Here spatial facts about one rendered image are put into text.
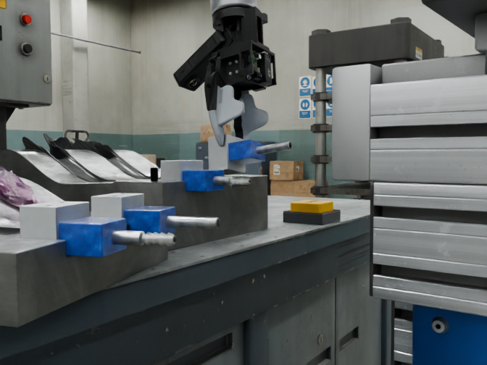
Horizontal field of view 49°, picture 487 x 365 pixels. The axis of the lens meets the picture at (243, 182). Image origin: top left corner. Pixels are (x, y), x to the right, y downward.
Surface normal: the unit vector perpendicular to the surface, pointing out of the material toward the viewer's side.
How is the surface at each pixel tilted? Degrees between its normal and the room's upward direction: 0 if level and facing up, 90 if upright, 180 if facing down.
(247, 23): 82
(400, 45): 90
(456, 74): 90
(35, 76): 90
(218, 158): 82
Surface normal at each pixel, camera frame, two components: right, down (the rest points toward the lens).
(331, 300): 0.83, 0.03
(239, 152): -0.55, -0.10
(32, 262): 0.96, 0.01
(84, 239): -0.29, 0.05
